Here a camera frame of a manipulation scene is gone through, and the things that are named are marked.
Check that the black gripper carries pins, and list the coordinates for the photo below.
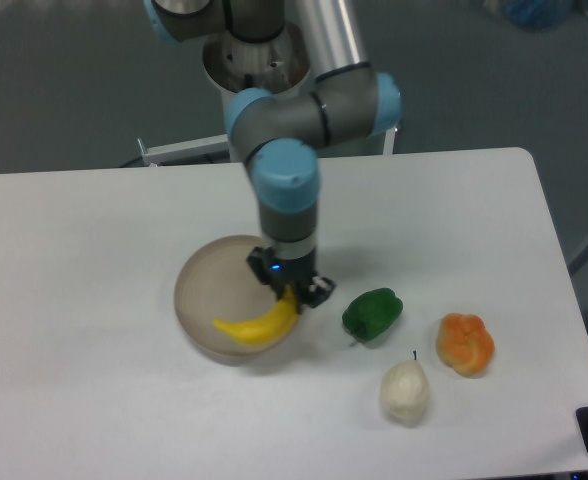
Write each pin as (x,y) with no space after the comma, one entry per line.
(310,288)

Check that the yellow toy banana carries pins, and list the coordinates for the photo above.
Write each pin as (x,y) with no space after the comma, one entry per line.
(271,326)

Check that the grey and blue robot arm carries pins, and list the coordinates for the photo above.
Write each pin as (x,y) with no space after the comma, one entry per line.
(354,101)

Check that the beige round plate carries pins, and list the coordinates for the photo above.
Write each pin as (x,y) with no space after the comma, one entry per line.
(217,283)

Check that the green toy bell pepper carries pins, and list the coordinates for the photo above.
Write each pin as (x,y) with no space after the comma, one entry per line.
(371,314)

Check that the white toy pear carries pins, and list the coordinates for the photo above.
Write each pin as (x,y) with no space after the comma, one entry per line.
(404,392)

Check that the orange toy bell pepper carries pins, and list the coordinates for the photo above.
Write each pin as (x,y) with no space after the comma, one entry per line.
(464,344)

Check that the blue plastic bag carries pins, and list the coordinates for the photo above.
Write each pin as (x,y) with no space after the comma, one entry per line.
(531,15)

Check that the white left frame bracket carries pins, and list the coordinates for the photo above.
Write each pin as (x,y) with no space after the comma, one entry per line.
(184,153)

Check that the white frame bracket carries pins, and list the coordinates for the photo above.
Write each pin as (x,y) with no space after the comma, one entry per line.
(184,153)
(390,140)

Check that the white right frame bracket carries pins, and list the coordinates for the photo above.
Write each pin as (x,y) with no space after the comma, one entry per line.
(390,140)

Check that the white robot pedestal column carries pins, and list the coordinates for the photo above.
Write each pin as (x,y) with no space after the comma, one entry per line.
(260,86)

